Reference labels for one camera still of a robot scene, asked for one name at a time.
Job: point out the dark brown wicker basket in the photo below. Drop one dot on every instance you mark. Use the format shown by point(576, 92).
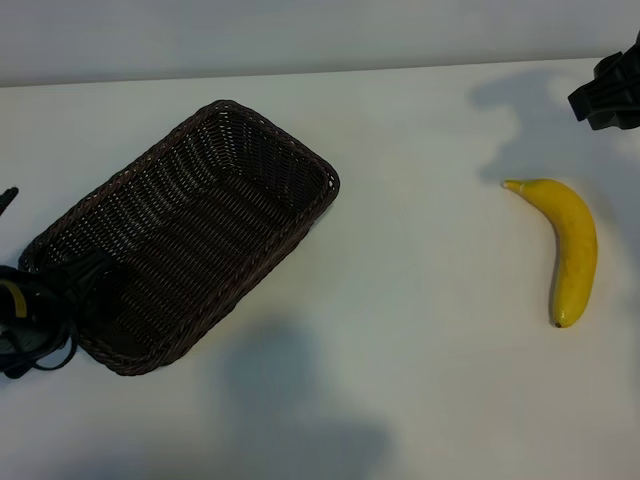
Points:
point(200, 225)

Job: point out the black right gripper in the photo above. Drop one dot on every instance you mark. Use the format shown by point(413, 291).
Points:
point(622, 65)

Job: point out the yellow banana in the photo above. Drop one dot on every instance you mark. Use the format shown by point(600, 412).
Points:
point(575, 250)

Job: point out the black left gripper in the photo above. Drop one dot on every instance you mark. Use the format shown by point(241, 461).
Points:
point(45, 300)

